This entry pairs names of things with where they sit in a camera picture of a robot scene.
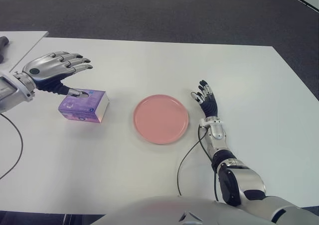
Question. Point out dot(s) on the pink round plate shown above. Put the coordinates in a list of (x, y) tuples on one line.
[(160, 119)]

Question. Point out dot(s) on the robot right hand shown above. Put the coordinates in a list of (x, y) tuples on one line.
[(210, 105)]

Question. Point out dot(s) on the grey robot torso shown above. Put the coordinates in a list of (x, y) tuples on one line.
[(159, 210)]

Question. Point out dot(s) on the purple tissue paper pack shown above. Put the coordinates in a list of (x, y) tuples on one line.
[(79, 108)]

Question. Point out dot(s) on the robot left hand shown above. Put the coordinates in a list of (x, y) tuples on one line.
[(47, 67)]

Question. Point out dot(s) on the robot right arm silver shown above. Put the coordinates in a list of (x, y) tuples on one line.
[(236, 180)]

